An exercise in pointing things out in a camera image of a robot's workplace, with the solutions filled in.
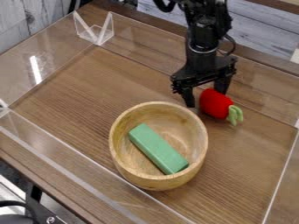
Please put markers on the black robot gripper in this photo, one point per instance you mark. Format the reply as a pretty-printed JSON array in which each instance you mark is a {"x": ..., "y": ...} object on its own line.
[{"x": 205, "y": 67}]

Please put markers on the red plush strawberry toy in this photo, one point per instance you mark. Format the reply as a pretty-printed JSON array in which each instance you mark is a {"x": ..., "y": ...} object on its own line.
[{"x": 217, "y": 105}]

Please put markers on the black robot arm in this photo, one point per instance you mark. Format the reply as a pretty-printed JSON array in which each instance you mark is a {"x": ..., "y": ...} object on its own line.
[{"x": 209, "y": 47}]

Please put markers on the light wooden bowl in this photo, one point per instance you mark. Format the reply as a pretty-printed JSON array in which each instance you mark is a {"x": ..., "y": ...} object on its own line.
[{"x": 179, "y": 127}]

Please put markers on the green rectangular block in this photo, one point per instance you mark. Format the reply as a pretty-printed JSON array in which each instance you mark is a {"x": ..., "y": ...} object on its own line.
[{"x": 162, "y": 154}]

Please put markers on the clear acrylic enclosure wall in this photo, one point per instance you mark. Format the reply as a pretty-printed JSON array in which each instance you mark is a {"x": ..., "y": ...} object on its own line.
[{"x": 66, "y": 88}]

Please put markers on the clear acrylic corner bracket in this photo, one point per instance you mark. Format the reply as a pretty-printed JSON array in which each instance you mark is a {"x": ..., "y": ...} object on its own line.
[{"x": 95, "y": 34}]

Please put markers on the black table leg bracket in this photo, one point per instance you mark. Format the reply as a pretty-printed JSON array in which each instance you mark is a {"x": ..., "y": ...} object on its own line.
[{"x": 49, "y": 210}]

